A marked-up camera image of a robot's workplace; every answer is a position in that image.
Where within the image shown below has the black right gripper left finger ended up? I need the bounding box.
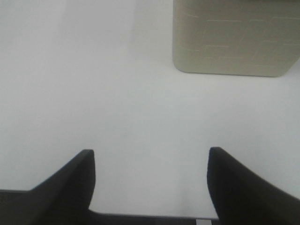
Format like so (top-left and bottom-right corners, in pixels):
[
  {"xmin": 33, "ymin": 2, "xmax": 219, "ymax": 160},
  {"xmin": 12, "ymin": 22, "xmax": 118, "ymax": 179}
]
[{"xmin": 0, "ymin": 149, "xmax": 97, "ymax": 225}]

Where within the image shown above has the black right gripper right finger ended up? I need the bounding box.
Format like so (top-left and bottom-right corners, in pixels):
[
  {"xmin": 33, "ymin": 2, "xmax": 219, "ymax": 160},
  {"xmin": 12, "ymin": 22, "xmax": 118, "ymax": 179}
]
[{"xmin": 207, "ymin": 147, "xmax": 300, "ymax": 225}]

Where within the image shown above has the beige plastic storage bin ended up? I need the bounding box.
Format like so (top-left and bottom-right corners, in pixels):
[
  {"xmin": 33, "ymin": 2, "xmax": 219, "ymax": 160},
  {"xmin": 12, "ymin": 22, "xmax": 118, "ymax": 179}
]
[{"xmin": 172, "ymin": 0, "xmax": 300, "ymax": 77}]

